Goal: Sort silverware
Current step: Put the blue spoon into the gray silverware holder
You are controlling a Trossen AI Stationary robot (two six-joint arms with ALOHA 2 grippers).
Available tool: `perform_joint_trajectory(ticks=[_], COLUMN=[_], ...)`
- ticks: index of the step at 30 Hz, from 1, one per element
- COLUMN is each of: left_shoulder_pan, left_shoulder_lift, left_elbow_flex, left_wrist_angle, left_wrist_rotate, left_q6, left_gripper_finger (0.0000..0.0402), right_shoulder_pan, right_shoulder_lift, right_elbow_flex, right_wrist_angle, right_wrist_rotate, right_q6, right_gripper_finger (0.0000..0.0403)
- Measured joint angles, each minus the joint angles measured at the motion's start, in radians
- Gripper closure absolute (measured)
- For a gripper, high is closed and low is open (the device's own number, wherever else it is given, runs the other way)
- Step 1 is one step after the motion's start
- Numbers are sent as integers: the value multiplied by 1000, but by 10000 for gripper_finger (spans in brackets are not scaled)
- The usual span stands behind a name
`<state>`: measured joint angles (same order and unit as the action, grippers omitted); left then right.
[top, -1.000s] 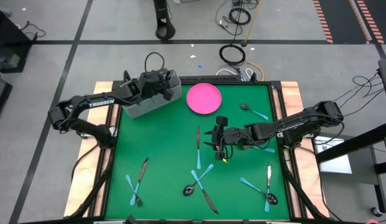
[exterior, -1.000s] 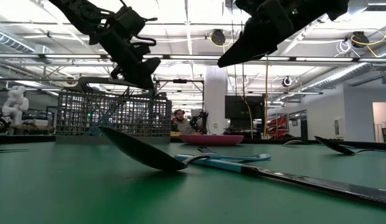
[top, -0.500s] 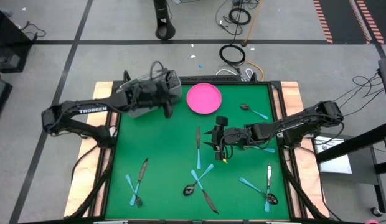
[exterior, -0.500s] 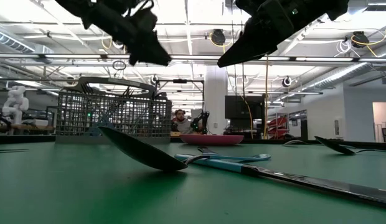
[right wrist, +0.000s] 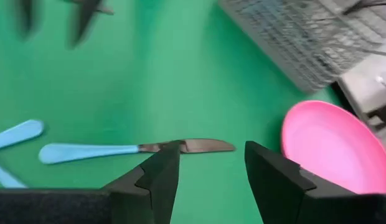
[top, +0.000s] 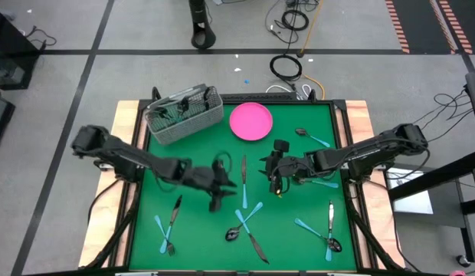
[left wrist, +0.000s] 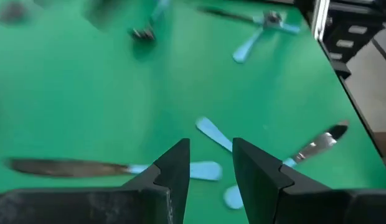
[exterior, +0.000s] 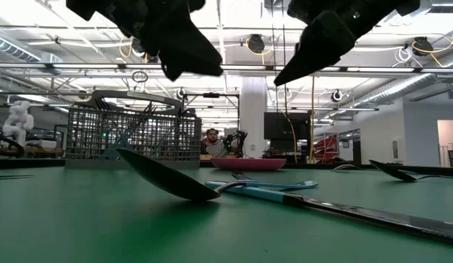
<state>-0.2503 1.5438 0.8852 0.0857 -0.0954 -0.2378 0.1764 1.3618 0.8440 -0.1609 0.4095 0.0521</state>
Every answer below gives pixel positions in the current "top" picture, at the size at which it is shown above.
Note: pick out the black cabinet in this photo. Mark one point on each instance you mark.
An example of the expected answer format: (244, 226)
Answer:
(11, 50)

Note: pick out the small yellow tag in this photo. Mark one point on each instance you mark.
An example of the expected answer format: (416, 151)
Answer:
(278, 190)

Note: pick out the small pink object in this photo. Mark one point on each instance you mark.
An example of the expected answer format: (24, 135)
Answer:
(457, 273)

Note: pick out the black table frame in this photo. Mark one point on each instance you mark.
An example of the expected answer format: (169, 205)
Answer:
(126, 249)

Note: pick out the striped-edge black floor mat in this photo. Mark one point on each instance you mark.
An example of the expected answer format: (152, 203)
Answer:
(473, 15)
(421, 23)

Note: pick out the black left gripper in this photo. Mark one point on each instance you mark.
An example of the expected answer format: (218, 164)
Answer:
(205, 178)

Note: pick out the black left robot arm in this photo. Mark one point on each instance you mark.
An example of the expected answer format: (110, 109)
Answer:
(118, 149)

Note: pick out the black caster wheel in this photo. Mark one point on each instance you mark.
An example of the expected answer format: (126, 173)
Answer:
(462, 260)

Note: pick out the black floor stand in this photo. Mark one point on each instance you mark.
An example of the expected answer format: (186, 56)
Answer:
(198, 11)

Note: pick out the black cart frame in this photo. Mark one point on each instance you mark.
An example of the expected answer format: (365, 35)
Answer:
(433, 175)

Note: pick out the green table mat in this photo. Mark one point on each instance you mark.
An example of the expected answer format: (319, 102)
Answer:
(199, 245)

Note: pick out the pink plastic plate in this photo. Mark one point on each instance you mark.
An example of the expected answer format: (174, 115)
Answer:
(251, 121)

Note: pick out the black equipment case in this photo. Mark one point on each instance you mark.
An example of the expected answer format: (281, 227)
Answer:
(0, 122)

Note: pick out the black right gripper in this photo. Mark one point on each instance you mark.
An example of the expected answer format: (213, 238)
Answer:
(291, 168)

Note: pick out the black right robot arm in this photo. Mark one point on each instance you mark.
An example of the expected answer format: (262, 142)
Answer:
(367, 153)

